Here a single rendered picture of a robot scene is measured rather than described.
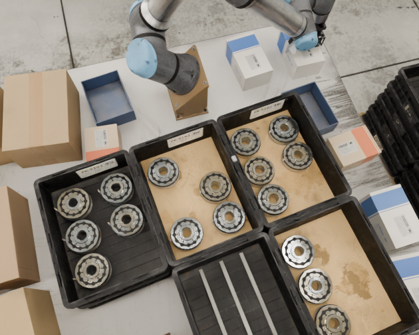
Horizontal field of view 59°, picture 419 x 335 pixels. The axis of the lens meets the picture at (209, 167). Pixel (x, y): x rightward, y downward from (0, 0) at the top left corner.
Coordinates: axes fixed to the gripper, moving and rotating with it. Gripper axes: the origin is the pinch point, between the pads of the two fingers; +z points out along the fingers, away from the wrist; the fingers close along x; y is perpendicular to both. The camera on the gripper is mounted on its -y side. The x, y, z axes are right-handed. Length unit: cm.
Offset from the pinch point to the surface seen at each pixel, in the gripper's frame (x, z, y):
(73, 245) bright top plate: -99, -10, 58
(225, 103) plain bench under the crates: -36.4, 6.3, 13.4
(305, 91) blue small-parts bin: -3.4, 4.7, 17.5
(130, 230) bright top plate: -82, -10, 58
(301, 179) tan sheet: -23, -7, 56
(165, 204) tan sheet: -69, -7, 52
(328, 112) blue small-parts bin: 0.4, 2.0, 30.3
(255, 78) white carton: -23.0, -0.3, 9.5
